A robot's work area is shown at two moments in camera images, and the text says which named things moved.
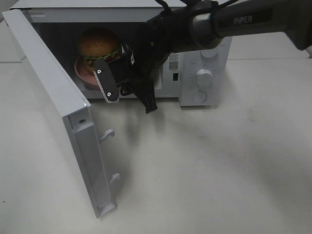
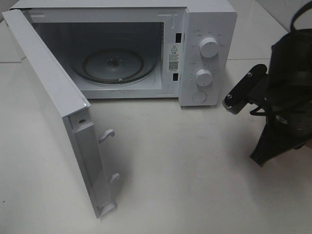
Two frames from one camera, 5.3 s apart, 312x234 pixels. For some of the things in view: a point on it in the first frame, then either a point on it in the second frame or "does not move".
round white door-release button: (199, 96) does not move
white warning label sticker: (173, 62) does not move
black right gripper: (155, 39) to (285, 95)
